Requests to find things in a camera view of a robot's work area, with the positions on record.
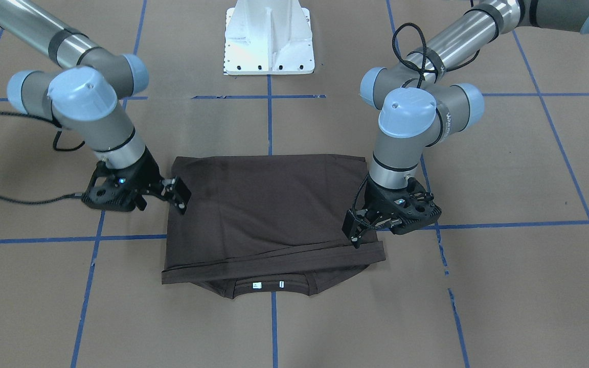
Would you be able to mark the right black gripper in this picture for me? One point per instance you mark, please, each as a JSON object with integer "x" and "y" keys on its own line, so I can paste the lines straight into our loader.
{"x": 144, "y": 170}

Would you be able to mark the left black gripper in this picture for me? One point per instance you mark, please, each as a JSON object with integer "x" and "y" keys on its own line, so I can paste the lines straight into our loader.
{"x": 371, "y": 200}

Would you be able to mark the dark brown t-shirt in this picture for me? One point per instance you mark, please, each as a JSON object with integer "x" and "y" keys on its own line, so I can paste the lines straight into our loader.
{"x": 266, "y": 223}

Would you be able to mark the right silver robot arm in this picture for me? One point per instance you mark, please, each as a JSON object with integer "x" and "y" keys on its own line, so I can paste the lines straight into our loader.
{"x": 85, "y": 97}

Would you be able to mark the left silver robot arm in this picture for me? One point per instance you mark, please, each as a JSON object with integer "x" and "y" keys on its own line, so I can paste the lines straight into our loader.
{"x": 416, "y": 112}

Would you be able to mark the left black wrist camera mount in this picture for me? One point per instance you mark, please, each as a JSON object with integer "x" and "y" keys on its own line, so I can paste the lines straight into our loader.
{"x": 412, "y": 208}

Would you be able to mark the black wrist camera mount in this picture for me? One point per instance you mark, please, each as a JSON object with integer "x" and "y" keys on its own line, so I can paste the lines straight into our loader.
{"x": 412, "y": 208}
{"x": 118, "y": 190}

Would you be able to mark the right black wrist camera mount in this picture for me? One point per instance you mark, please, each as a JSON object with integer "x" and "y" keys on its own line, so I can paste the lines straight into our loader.
{"x": 118, "y": 190}

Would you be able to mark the white central pedestal column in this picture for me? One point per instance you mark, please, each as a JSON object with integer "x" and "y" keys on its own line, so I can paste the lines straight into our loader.
{"x": 268, "y": 38}

